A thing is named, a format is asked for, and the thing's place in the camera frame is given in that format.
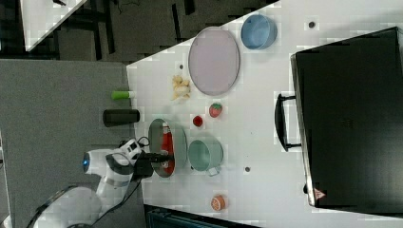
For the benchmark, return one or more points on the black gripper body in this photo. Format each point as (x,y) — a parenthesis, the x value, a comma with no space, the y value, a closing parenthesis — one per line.
(143,167)

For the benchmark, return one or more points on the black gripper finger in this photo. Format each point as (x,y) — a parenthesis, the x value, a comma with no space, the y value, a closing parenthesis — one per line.
(157,156)

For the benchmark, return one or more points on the plush ketchup bottle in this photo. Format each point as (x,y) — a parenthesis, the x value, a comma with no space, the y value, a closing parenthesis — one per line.
(167,146)

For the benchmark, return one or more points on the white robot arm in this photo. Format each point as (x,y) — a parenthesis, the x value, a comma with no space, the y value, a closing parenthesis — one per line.
(79,206)

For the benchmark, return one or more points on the green oval strainer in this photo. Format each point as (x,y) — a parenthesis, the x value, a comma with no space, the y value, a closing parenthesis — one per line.
(155,135)

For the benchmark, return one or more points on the green mug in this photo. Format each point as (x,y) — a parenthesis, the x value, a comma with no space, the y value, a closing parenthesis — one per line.
(206,155)

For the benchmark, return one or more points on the small red plush fruit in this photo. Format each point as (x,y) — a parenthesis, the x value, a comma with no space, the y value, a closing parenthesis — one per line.
(197,121)

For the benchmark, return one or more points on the yellow plush banana peel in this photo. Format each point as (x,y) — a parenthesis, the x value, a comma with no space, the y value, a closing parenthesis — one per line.
(181,88)

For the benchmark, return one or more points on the plush strawberry toy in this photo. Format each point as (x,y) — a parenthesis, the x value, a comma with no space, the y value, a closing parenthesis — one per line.
(215,110)

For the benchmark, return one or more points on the plush orange slice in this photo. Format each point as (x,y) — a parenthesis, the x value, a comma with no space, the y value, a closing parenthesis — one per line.
(218,203)

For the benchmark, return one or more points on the round lilac plate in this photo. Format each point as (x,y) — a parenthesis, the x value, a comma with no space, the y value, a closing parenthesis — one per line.
(214,61)

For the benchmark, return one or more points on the blue bowl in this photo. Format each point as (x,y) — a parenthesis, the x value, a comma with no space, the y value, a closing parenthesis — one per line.
(258,32)

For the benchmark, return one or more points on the black toaster oven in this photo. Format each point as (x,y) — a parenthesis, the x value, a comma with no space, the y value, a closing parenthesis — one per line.
(349,112)

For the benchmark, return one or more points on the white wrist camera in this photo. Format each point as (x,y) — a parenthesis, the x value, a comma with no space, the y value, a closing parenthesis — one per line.
(131,148)

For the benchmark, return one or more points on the black cylinder post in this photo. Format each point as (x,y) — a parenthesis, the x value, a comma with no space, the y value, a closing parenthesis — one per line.
(115,117)

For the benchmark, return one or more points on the green cylinder post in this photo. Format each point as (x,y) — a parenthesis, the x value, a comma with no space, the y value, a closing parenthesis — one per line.
(120,95)

